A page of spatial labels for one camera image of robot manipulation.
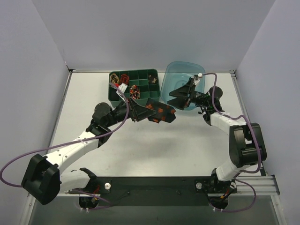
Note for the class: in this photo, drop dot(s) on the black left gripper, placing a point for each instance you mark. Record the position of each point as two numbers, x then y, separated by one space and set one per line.
132 110

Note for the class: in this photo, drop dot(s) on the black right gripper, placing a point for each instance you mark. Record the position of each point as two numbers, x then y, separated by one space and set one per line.
191 93

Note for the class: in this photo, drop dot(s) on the dark floral orange tie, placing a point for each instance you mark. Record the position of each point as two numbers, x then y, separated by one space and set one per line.
164 112

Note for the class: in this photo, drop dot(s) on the teal transparent plastic tub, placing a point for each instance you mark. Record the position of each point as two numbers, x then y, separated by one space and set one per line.
178 74

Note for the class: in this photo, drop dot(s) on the green compartment organizer box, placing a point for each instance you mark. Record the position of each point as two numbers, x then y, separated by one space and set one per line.
140 79

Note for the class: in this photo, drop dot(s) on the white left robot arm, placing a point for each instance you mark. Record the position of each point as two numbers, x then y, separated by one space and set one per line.
57 162

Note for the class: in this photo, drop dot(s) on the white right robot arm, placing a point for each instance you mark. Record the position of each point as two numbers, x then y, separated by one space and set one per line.
246 145

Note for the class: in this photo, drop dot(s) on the red white rolled tie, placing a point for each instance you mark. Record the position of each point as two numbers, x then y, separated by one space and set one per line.
134 92

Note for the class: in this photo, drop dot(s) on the dark rolled tie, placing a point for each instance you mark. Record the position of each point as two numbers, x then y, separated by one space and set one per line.
152 79

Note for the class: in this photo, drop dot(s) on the beige rolled tie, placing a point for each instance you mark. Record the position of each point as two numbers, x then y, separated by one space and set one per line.
114 79

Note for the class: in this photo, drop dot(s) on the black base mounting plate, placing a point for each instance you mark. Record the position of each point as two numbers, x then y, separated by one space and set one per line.
155 191

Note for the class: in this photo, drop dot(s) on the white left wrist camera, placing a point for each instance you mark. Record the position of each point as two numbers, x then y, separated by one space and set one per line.
121 88

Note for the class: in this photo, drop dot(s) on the aluminium front rail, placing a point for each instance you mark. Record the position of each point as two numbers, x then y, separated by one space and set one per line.
255 185

